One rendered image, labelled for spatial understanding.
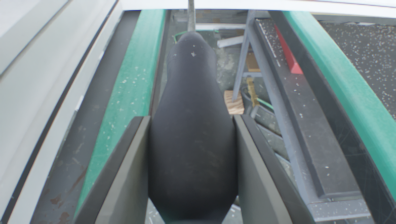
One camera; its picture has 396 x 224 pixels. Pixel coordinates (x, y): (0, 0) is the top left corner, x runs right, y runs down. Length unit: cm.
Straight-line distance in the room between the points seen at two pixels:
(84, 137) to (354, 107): 24
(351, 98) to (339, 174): 32
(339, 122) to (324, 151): 31
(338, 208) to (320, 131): 18
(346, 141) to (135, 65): 22
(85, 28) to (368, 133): 30
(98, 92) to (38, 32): 7
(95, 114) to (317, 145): 47
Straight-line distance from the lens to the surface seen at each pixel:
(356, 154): 22
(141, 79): 20
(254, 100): 104
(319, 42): 29
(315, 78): 27
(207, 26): 144
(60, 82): 21
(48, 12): 22
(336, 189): 51
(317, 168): 51
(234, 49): 124
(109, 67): 25
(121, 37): 29
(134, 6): 33
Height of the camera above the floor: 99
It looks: 51 degrees down
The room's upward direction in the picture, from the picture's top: 1 degrees clockwise
